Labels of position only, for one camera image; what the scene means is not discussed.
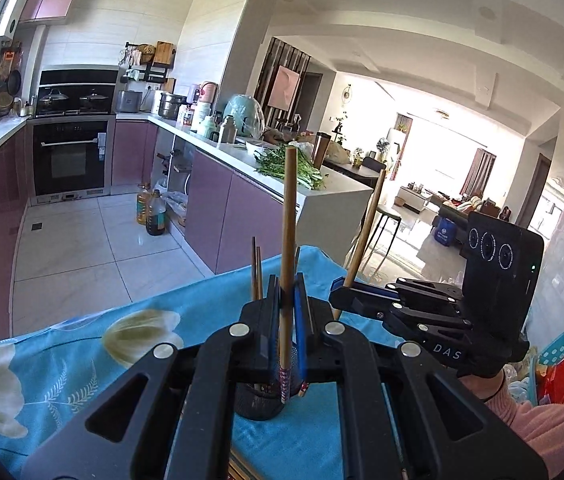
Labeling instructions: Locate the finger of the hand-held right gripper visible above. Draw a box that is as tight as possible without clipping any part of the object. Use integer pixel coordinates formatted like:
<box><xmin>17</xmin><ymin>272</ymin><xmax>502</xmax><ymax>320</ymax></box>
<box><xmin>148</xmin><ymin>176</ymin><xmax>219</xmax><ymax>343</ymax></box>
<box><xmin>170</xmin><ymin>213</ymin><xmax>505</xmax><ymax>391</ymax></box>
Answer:
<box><xmin>344</xmin><ymin>276</ymin><xmax>467</xmax><ymax>306</ymax></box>
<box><xmin>328</xmin><ymin>278</ymin><xmax>473</xmax><ymax>335</ymax></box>

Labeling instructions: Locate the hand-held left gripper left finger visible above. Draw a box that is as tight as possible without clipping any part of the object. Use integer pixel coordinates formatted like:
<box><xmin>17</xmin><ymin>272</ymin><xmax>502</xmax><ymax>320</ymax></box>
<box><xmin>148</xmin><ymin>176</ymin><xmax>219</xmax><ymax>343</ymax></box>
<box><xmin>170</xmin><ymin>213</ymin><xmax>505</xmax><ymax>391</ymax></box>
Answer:
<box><xmin>19</xmin><ymin>272</ymin><xmax>283</xmax><ymax>480</ymax></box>

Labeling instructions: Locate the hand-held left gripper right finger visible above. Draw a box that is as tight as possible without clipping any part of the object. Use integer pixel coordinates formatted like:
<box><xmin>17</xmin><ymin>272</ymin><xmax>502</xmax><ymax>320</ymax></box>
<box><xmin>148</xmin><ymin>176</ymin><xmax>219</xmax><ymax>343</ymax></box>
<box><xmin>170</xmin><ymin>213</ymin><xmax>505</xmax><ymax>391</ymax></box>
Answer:
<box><xmin>292</xmin><ymin>272</ymin><xmax>548</xmax><ymax>480</ymax></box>

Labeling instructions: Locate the wooden chopstick patterned end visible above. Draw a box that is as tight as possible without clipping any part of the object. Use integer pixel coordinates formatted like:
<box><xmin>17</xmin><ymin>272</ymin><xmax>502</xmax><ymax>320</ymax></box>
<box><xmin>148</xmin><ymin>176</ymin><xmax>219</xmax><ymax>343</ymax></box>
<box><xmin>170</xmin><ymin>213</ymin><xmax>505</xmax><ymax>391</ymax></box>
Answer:
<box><xmin>278</xmin><ymin>146</ymin><xmax>299</xmax><ymax>406</ymax></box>
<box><xmin>332</xmin><ymin>169</ymin><xmax>387</xmax><ymax>321</ymax></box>

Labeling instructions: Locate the black mesh holder cup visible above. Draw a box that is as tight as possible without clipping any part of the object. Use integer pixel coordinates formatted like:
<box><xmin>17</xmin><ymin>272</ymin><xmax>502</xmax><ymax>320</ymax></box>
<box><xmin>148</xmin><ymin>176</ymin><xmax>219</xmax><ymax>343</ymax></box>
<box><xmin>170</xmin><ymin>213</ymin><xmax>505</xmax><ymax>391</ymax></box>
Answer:
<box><xmin>233</xmin><ymin>382</ymin><xmax>293</xmax><ymax>421</ymax></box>

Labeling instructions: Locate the person's right forearm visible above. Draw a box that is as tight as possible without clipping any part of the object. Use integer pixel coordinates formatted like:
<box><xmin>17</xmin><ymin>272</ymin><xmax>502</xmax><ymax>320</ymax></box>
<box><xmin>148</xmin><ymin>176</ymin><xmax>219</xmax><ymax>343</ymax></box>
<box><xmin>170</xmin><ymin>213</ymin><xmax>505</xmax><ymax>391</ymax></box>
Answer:
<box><xmin>457</xmin><ymin>367</ymin><xmax>564</xmax><ymax>480</ymax></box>

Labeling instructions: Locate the black bar stool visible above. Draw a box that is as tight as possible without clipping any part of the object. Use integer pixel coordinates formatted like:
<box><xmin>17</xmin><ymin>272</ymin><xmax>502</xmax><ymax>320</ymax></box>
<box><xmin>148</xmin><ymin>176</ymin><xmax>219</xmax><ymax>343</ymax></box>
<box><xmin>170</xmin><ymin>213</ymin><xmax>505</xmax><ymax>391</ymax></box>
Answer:
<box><xmin>369</xmin><ymin>204</ymin><xmax>402</xmax><ymax>261</ymax></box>

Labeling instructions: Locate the brown curtain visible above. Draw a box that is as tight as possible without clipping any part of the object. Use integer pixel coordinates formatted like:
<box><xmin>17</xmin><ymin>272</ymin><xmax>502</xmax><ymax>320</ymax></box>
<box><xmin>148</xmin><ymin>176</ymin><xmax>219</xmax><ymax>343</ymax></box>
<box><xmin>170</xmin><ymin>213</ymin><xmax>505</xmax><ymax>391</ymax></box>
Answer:
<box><xmin>462</xmin><ymin>149</ymin><xmax>495</xmax><ymax>201</ymax></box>

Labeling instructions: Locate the brown tumbler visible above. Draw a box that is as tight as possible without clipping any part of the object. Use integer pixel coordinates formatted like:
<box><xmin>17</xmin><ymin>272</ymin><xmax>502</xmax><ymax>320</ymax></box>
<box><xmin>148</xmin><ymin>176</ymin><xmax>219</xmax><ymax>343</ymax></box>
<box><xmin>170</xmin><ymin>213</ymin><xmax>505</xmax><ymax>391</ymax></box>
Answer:
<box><xmin>313</xmin><ymin>132</ymin><xmax>332</xmax><ymax>170</ymax></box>

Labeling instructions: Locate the dark oil bottle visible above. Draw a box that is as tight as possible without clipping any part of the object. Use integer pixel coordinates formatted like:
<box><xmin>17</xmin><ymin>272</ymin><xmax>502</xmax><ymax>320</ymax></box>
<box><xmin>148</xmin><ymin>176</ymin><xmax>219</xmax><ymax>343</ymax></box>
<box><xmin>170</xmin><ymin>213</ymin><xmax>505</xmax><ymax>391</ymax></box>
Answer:
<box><xmin>145</xmin><ymin>189</ymin><xmax>167</xmax><ymax>237</ymax></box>

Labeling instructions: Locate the bunch of green vegetables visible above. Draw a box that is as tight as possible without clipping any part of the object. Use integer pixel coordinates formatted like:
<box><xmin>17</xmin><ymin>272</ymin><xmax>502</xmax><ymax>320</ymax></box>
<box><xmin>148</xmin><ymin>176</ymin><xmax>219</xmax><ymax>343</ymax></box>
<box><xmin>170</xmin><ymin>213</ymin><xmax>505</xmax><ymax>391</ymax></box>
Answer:
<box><xmin>253</xmin><ymin>142</ymin><xmax>328</xmax><ymax>191</ymax></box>

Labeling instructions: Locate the yellow oil bottle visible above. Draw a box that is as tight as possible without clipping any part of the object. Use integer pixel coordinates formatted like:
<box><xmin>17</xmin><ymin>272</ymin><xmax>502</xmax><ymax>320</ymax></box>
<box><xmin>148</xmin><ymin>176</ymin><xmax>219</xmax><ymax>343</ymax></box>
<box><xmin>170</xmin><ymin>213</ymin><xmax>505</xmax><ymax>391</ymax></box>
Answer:
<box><xmin>136</xmin><ymin>184</ymin><xmax>154</xmax><ymax>226</ymax></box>

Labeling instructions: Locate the blue floral tablecloth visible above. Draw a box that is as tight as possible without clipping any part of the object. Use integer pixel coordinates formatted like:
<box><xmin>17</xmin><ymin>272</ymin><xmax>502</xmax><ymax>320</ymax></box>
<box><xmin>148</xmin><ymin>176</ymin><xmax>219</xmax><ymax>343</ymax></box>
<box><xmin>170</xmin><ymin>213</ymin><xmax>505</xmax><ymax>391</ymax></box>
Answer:
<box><xmin>0</xmin><ymin>245</ymin><xmax>403</xmax><ymax>480</ymax></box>

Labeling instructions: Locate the mint green appliance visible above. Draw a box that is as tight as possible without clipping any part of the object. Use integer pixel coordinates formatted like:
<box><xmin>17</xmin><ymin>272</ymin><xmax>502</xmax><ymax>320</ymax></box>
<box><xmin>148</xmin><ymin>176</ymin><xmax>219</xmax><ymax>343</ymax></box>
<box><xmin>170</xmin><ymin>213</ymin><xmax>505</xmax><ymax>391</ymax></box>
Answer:
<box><xmin>222</xmin><ymin>94</ymin><xmax>265</xmax><ymax>138</ymax></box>

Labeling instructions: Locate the pink electric kettle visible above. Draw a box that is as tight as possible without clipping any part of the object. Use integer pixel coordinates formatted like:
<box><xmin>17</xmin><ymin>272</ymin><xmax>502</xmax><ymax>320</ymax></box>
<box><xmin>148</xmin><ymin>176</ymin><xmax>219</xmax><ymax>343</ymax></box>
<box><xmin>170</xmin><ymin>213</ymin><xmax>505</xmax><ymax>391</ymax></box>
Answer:
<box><xmin>198</xmin><ymin>81</ymin><xmax>220</xmax><ymax>106</ymax></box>

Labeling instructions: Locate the steel stock pot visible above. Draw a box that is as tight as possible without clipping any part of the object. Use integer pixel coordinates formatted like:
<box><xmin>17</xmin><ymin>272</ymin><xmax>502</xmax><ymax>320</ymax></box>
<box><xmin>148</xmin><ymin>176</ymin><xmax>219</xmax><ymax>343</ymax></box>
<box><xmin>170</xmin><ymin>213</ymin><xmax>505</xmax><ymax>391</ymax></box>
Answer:
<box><xmin>158</xmin><ymin>92</ymin><xmax>188</xmax><ymax>120</ymax></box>

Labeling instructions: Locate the wooden slat partition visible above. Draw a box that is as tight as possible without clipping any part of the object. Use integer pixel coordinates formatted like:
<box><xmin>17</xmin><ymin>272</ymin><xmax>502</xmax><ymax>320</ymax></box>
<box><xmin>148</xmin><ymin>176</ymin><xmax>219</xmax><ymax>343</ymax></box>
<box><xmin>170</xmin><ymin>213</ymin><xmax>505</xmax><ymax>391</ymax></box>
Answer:
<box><xmin>254</xmin><ymin>37</ymin><xmax>313</xmax><ymax>126</ymax></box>

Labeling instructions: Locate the black integrated stove oven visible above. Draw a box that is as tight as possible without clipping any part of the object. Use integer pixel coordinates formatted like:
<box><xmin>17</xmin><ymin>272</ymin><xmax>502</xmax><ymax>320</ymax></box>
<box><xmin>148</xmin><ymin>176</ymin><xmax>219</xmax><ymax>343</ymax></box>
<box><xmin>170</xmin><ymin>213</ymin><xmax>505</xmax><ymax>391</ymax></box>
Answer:
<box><xmin>29</xmin><ymin>67</ymin><xmax>120</xmax><ymax>206</ymax></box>

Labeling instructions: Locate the silver box appliance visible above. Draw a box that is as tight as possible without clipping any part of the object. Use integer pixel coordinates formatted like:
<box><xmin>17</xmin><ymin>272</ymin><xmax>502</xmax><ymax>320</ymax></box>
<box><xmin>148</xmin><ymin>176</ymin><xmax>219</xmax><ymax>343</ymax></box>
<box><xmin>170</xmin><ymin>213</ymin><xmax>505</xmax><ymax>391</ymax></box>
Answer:
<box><xmin>114</xmin><ymin>90</ymin><xmax>143</xmax><ymax>113</ymax></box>

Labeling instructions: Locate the black lidded cooking pot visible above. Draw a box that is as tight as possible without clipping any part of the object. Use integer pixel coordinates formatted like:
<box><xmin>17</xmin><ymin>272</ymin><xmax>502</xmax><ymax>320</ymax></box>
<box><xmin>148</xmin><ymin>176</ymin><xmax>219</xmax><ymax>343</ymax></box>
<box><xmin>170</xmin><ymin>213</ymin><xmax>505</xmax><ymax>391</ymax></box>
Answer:
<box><xmin>79</xmin><ymin>90</ymin><xmax>110</xmax><ymax>111</ymax></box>
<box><xmin>37</xmin><ymin>89</ymin><xmax>70</xmax><ymax>111</ymax></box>

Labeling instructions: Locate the wooden cutting board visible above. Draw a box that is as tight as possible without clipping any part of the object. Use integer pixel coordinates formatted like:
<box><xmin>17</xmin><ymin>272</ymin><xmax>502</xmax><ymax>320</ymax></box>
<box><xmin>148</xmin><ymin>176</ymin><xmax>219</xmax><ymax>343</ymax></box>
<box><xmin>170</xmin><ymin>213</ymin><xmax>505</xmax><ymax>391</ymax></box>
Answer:
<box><xmin>153</xmin><ymin>41</ymin><xmax>175</xmax><ymax>67</ymax></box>

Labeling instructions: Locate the white water heater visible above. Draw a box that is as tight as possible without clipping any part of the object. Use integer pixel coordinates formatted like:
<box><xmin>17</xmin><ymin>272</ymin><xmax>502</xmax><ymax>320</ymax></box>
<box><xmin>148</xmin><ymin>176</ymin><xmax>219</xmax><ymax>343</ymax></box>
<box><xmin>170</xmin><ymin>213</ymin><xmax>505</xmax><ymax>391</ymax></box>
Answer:
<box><xmin>0</xmin><ymin>0</ymin><xmax>32</xmax><ymax>40</ymax></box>

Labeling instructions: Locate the pink wall picture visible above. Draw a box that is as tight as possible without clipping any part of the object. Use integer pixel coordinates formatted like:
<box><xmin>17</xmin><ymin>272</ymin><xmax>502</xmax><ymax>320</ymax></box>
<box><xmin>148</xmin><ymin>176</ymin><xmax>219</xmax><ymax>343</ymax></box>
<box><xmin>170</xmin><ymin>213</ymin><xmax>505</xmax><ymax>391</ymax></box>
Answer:
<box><xmin>267</xmin><ymin>65</ymin><xmax>300</xmax><ymax>110</ymax></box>

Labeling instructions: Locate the black wall rack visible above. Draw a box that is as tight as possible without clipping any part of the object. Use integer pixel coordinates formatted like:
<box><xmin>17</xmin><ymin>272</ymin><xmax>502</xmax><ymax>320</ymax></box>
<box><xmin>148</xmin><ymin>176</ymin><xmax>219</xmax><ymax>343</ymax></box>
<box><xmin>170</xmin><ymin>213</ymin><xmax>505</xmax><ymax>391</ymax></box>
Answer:
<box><xmin>118</xmin><ymin>41</ymin><xmax>177</xmax><ymax>86</ymax></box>

